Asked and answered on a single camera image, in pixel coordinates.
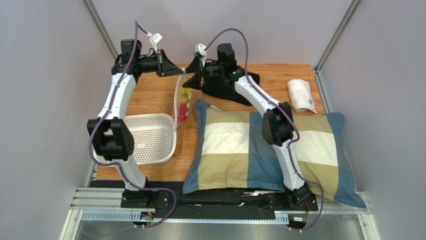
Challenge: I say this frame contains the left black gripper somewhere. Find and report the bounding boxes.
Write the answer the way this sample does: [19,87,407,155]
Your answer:
[136,49,184,78]

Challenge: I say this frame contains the clear zip top bag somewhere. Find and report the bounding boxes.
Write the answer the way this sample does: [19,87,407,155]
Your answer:
[171,68,193,130]

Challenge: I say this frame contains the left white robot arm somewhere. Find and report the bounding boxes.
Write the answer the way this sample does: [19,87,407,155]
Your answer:
[86,39,184,205]

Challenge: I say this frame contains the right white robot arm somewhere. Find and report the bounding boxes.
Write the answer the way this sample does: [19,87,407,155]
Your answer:
[182,43,311,204]

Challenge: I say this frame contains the red fake fruit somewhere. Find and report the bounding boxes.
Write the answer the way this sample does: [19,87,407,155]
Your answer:
[177,104,190,124]

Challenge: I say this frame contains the black folded cloth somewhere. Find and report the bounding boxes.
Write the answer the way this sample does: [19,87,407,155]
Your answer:
[201,67,252,106]

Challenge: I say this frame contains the white perforated plastic basket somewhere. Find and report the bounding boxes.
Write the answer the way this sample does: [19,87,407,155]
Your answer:
[94,113,177,167]

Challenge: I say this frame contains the plaid checkered pillow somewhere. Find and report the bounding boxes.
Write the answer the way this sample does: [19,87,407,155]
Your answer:
[182,99,366,208]

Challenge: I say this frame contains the white rolled towel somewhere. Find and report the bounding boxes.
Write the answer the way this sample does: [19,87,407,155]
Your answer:
[287,79,317,114]

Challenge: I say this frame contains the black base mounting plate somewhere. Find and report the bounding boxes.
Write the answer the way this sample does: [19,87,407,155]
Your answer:
[89,179,319,221]

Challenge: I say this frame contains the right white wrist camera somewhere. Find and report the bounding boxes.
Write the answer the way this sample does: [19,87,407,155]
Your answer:
[194,43,207,67]

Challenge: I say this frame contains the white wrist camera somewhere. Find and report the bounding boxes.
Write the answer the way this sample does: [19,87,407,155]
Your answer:
[146,32,163,53]
[194,43,207,67]

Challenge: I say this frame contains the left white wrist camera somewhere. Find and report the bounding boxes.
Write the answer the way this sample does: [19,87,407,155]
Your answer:
[146,32,163,53]

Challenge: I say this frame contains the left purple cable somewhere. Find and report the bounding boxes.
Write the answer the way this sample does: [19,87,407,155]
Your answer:
[87,20,177,229]

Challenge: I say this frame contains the purple cable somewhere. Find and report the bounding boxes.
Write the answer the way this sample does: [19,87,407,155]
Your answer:
[87,20,177,229]
[202,28,325,232]

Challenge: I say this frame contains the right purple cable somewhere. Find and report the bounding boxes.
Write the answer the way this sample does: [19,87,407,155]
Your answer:
[202,28,325,232]

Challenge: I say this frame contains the aluminium frame rail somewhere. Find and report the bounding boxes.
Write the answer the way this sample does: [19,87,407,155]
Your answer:
[60,180,380,240]

